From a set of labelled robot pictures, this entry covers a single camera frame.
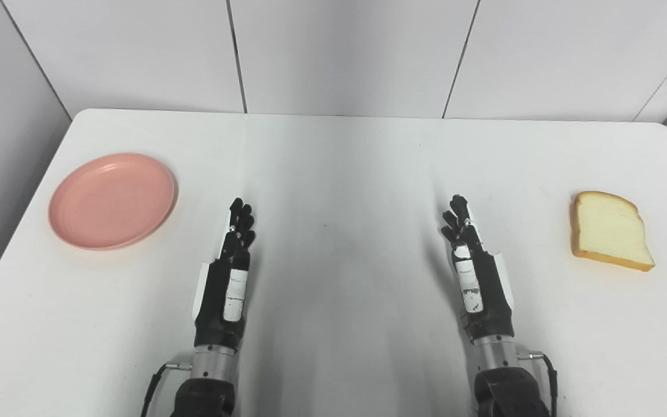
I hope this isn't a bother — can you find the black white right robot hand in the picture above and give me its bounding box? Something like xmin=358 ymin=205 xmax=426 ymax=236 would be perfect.
xmin=441 ymin=195 xmax=515 ymax=343

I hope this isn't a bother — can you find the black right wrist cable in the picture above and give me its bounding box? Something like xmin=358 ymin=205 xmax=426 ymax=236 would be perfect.
xmin=518 ymin=350 xmax=559 ymax=417

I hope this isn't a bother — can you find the slice of white bread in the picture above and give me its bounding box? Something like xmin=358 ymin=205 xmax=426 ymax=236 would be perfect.
xmin=570 ymin=191 xmax=656 ymax=272

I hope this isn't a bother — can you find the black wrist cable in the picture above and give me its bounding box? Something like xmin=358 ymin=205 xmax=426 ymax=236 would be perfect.
xmin=518 ymin=350 xmax=559 ymax=417
xmin=140 ymin=361 xmax=194 ymax=417

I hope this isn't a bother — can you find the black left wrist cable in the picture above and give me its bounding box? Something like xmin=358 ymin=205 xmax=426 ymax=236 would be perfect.
xmin=140 ymin=361 xmax=194 ymax=417

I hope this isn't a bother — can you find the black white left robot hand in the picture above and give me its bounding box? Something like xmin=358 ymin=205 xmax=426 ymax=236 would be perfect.
xmin=193 ymin=198 xmax=256 ymax=348

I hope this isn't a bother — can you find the pink round plate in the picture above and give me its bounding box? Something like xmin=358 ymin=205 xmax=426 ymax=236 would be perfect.
xmin=48 ymin=152 xmax=178 ymax=251

